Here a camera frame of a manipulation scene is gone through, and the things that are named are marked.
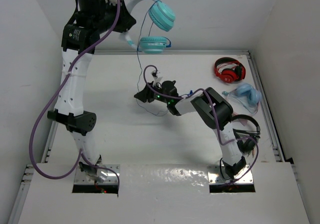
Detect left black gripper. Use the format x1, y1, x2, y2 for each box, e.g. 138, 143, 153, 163
91, 0, 135, 35

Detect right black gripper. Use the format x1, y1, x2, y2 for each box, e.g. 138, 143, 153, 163
135, 81, 170, 104

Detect blue headphone cable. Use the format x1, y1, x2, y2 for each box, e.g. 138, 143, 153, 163
135, 0, 194, 117

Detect teal cat-ear headphones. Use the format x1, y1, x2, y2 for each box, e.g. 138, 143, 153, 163
119, 0, 176, 54

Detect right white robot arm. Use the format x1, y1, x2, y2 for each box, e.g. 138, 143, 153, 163
134, 81, 246, 179

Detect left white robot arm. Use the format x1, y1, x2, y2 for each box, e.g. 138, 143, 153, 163
47, 0, 136, 165

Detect red headphones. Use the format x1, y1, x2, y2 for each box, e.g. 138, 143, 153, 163
213, 57, 246, 83

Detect light blue headphones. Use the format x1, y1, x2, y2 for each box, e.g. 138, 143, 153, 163
222, 83, 262, 116

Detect black headphones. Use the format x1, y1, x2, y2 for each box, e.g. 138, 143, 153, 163
232, 114, 261, 155

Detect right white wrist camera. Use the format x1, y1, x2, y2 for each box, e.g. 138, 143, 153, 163
151, 70, 163, 87

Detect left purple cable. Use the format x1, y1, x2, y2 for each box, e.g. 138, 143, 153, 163
28, 0, 122, 190

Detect purple cable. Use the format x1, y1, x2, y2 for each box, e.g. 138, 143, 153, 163
143, 64, 260, 185
28, 0, 122, 190

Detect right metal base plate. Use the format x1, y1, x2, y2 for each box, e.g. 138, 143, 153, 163
207, 164, 254, 185

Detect metal base plate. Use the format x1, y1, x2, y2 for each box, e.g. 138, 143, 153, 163
207, 164, 254, 185
73, 164, 120, 185

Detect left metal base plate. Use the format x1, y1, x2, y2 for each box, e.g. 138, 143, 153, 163
73, 164, 120, 185

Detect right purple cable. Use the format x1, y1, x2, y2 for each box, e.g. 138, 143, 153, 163
143, 64, 260, 185

